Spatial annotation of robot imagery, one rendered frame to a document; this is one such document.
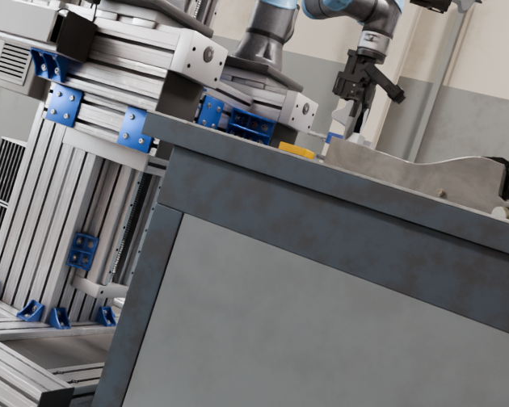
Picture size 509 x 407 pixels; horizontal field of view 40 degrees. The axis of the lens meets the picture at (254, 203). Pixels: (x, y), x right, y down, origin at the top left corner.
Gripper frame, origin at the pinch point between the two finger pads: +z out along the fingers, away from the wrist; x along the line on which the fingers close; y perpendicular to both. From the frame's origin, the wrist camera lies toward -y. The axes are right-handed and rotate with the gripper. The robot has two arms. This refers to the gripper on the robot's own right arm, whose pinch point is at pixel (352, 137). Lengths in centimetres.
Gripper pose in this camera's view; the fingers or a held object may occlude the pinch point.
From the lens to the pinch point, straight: 166.5
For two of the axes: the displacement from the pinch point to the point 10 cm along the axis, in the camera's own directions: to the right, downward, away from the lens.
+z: -3.1, 9.5, 0.4
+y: -8.7, -3.0, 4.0
